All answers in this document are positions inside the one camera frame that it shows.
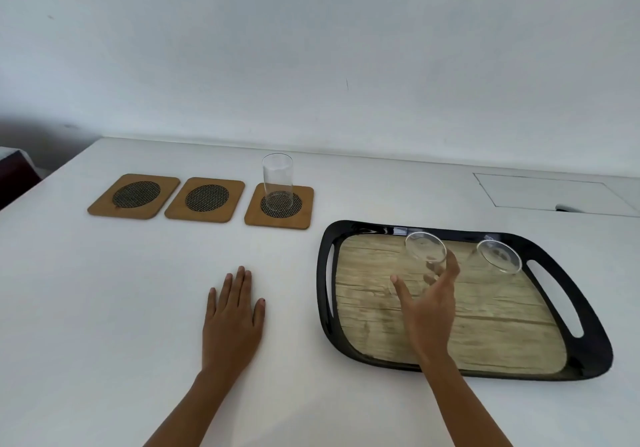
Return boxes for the person's right hand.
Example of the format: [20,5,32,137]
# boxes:
[389,249,461,365]

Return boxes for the person's left hand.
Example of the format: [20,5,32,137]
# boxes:
[201,266,266,376]

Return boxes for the clear drinking glass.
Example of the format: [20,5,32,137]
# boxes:
[389,232,448,298]
[262,153,294,212]
[462,240,523,292]

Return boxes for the person's right forearm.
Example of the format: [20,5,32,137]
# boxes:
[419,353,516,447]

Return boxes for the person's left forearm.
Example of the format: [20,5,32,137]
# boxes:
[142,364,251,447]

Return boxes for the bamboo coaster with mesh centre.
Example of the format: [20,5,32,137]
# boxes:
[244,184,315,231]
[164,177,246,223]
[87,174,181,221]

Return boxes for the black tray with wood print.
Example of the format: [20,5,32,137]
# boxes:
[316,220,614,381]

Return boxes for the dark maroon furniture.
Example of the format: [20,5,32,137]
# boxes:
[0,147,42,211]

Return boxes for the white table cable hatch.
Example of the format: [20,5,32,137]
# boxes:
[473,173,627,218]

